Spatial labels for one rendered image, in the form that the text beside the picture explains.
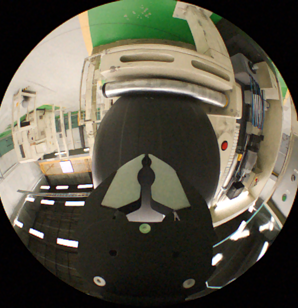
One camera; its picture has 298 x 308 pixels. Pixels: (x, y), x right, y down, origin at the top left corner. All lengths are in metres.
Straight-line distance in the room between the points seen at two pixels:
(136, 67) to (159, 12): 0.91
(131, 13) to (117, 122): 1.04
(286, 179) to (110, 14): 1.51
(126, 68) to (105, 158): 0.19
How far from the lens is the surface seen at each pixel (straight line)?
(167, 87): 0.23
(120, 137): 0.15
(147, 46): 0.26
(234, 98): 0.31
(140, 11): 1.08
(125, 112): 0.18
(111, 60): 0.25
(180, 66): 0.24
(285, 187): 0.65
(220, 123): 0.40
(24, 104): 2.62
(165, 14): 1.10
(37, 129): 4.50
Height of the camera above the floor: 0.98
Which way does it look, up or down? 21 degrees up
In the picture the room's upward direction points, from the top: 179 degrees counter-clockwise
